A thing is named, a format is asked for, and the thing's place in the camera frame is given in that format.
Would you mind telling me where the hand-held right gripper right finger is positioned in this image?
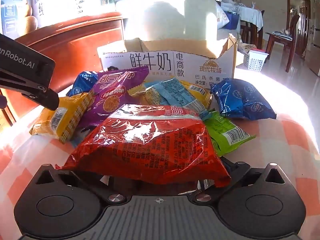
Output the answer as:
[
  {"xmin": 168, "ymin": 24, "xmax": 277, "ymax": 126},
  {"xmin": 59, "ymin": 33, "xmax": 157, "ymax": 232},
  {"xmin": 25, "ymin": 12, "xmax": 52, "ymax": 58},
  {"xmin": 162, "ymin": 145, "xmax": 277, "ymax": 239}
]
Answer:
[{"xmin": 192, "ymin": 155, "xmax": 288, "ymax": 203}]

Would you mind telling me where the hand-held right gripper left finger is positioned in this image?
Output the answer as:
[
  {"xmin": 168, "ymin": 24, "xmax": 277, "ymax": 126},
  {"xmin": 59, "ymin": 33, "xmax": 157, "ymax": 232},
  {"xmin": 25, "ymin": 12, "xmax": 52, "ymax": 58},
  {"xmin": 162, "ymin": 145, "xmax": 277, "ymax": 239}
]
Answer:
[{"xmin": 32, "ymin": 164, "xmax": 127, "ymax": 203}]

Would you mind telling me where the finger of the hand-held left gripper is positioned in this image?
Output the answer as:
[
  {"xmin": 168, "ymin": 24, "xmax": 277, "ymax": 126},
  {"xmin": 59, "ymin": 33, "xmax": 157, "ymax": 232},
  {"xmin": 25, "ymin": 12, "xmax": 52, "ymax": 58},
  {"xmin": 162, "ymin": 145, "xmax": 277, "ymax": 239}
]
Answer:
[{"xmin": 0, "ymin": 71, "xmax": 60, "ymax": 111}]

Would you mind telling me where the green snack packet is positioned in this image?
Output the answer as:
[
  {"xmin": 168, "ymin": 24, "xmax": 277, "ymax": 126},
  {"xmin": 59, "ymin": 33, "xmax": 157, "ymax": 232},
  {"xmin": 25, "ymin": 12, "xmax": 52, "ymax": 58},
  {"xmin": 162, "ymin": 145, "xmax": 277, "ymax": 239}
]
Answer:
[{"xmin": 204, "ymin": 110, "xmax": 257, "ymax": 157}]

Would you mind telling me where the purple snack packet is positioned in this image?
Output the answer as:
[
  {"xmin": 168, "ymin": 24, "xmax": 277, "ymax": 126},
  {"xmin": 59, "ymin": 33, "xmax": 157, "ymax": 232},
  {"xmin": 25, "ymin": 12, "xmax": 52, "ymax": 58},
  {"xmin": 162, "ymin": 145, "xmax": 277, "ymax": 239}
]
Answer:
[{"xmin": 82, "ymin": 66, "xmax": 150, "ymax": 128}]

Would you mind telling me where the red snack packet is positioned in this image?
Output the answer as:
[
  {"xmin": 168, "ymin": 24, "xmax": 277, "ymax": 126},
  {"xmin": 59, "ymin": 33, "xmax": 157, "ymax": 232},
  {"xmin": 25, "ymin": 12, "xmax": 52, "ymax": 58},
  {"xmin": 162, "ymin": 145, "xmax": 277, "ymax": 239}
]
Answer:
[{"xmin": 55, "ymin": 104, "xmax": 232, "ymax": 188}]

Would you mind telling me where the small yellow snack packet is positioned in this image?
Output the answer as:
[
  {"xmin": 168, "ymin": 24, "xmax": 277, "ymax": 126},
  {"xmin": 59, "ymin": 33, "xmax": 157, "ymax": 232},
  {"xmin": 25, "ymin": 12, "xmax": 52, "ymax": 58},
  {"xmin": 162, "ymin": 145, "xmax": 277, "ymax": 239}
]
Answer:
[{"xmin": 127, "ymin": 84, "xmax": 157, "ymax": 103}]

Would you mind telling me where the light blue snack packet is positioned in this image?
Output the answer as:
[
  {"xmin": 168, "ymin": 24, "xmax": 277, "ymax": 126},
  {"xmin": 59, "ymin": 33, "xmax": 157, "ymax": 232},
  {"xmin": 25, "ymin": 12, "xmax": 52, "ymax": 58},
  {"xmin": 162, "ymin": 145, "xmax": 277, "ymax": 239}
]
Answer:
[{"xmin": 144, "ymin": 78, "xmax": 213, "ymax": 120}]

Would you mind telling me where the printed cardboard box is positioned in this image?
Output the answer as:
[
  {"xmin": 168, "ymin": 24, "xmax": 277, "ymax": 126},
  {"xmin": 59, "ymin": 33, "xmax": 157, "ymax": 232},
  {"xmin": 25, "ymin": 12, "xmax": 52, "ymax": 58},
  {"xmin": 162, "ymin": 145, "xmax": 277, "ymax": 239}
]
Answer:
[{"xmin": 97, "ymin": 34, "xmax": 238, "ymax": 92}]

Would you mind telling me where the wooden gourd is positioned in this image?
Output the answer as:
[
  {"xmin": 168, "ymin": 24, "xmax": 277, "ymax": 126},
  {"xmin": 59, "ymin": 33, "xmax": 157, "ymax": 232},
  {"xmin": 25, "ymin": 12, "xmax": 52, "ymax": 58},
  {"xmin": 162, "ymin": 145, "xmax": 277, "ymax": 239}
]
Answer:
[{"xmin": 17, "ymin": 4, "xmax": 39, "ymax": 37}]

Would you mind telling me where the blue carton box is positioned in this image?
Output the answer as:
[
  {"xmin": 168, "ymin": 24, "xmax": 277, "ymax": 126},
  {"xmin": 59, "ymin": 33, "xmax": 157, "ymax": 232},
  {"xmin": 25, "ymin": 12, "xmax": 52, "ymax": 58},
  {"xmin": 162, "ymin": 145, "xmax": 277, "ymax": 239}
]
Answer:
[{"xmin": 0, "ymin": 0, "xmax": 34, "ymax": 34}]

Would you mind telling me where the red-brown wooden cabinet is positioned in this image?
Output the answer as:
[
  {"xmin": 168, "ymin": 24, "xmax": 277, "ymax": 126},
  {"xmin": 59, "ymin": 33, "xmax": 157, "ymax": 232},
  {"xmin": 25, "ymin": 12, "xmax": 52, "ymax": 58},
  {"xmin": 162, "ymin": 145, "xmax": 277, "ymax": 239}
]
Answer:
[{"xmin": 0, "ymin": 12, "xmax": 128, "ymax": 130}]

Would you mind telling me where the pink checkered tablecloth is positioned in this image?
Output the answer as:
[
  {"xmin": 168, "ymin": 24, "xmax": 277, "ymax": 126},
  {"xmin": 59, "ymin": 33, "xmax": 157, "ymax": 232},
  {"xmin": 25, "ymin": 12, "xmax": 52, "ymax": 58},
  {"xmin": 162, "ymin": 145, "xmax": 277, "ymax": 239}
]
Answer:
[{"xmin": 0, "ymin": 67, "xmax": 320, "ymax": 240}]

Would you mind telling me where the white milk carton box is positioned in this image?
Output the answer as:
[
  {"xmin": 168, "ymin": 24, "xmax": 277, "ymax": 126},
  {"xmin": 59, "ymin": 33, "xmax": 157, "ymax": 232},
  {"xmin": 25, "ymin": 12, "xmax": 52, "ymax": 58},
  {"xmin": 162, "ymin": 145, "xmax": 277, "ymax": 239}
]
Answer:
[{"xmin": 32, "ymin": 0, "xmax": 114, "ymax": 28}]

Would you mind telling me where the white plastic basket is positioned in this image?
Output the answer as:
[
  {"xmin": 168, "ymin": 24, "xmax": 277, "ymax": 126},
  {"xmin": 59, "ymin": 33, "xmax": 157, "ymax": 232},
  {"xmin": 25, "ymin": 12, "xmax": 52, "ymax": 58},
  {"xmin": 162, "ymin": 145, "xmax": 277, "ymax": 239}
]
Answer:
[{"xmin": 244, "ymin": 49, "xmax": 269, "ymax": 71}]

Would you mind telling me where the yellow printed bag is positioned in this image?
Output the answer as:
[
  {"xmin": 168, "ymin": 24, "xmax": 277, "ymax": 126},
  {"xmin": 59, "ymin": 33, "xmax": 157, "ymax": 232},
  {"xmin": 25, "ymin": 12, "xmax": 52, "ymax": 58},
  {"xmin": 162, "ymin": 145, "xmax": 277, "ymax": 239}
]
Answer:
[{"xmin": 237, "ymin": 42, "xmax": 258, "ymax": 55}]

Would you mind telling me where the striped chair cushion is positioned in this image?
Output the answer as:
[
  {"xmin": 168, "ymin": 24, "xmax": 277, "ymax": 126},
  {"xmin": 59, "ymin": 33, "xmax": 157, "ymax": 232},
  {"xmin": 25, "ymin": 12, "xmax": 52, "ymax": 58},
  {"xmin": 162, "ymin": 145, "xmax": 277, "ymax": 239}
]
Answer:
[{"xmin": 274, "ymin": 30, "xmax": 293, "ymax": 40}]

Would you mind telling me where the silver refrigerator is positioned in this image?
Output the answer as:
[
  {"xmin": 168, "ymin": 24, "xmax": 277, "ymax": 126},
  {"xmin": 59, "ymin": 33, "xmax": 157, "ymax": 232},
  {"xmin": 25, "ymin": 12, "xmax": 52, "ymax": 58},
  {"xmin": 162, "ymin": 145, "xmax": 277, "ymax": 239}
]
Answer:
[{"xmin": 306, "ymin": 17, "xmax": 320, "ymax": 77}]

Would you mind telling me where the blue bag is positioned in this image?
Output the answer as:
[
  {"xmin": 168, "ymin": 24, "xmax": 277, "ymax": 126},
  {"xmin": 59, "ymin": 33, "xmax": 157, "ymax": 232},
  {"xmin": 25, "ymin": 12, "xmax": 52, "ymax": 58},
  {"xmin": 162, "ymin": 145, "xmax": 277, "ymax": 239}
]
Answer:
[{"xmin": 224, "ymin": 10, "xmax": 240, "ymax": 29}]

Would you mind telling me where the beige chair back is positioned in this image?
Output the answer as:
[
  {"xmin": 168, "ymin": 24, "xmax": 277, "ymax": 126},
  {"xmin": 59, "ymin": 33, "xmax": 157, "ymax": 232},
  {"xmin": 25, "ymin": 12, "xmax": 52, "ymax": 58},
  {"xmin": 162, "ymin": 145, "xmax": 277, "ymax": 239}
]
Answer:
[{"xmin": 114, "ymin": 0, "xmax": 240, "ymax": 55}]

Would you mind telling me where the white and orange bag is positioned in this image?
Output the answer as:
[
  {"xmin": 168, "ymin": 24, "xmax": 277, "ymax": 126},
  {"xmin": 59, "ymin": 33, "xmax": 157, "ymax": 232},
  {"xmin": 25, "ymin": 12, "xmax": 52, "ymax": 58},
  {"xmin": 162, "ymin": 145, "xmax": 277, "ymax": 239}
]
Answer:
[{"xmin": 216, "ymin": 4, "xmax": 232, "ymax": 29}]

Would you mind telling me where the table with white cloth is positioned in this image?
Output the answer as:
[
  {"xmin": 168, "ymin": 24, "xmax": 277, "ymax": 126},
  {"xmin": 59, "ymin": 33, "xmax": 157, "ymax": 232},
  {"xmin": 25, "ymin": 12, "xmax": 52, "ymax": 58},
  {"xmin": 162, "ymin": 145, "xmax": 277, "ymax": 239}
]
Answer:
[{"xmin": 225, "ymin": 4, "xmax": 264, "ymax": 28}]

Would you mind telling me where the wooden door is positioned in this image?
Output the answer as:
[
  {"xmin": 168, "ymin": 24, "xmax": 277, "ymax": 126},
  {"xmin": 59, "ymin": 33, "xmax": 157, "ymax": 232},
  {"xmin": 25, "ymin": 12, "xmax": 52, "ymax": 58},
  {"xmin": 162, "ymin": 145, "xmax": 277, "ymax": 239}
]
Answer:
[{"xmin": 286, "ymin": 0, "xmax": 312, "ymax": 53}]

